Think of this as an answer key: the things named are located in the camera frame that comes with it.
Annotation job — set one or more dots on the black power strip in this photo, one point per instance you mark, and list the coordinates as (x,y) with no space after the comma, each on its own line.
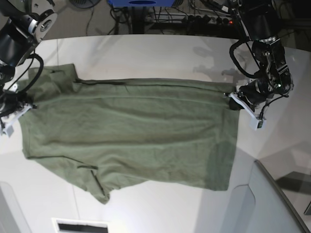
(183,18)

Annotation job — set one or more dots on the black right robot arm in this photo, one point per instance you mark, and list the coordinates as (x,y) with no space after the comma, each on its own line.
(22,33)

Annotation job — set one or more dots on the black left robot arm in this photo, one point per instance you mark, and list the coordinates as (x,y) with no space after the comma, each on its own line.
(257,22)

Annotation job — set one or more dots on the blue box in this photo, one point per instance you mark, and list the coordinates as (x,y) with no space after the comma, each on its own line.
(147,3)

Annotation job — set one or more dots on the green t-shirt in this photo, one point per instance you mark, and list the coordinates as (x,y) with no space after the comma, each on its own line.
(105,135)

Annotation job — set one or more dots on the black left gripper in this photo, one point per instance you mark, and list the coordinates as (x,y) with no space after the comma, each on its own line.
(254,93)

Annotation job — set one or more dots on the black table post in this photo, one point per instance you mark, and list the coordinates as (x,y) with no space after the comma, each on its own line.
(138,15)

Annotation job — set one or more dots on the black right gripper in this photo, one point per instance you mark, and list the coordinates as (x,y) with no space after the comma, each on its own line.
(11,103)

